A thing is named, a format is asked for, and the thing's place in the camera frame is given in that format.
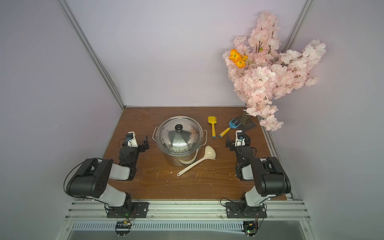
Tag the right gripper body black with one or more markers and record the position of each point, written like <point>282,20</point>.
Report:
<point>233,144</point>

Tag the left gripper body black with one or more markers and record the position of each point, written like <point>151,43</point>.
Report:
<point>140,147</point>

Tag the cream plastic ladle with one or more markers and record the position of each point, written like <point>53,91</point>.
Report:
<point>209,154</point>

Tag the stainless steel pot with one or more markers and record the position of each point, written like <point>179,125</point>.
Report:
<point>180,150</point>

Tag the glass pot lid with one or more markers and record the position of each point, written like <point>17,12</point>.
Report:
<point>179,135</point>

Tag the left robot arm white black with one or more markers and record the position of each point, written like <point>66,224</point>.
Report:
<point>91,179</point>

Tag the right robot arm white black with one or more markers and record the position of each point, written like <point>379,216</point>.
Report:
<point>269,177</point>

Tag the blue yellow toy rake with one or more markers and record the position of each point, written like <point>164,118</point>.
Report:
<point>233,124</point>

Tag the yellow toy shovel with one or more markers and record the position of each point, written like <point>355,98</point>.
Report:
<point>213,120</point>

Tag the left circuit board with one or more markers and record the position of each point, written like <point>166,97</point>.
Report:
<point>123,228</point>

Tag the circuit board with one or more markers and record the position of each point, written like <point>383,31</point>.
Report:
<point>250,228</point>
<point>123,228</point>

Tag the right circuit board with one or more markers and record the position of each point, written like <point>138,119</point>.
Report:
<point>250,228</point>

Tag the pink artificial blossom tree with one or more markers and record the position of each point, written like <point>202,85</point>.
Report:
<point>269,74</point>

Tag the orange artificial flower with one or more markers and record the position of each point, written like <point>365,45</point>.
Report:
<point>239,60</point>

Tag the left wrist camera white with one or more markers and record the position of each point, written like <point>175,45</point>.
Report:
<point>131,140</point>

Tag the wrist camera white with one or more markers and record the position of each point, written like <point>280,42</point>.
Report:
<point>131,140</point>
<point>240,139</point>

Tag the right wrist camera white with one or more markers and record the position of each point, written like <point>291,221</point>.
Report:
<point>240,139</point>

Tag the dark tree base plate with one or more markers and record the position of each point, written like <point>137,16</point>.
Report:
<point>249,123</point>

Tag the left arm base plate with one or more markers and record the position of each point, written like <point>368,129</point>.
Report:
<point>135,210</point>

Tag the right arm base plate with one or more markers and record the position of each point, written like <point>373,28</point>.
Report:
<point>237,210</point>

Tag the aluminium mounting rail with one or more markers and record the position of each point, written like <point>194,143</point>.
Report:
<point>180,210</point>

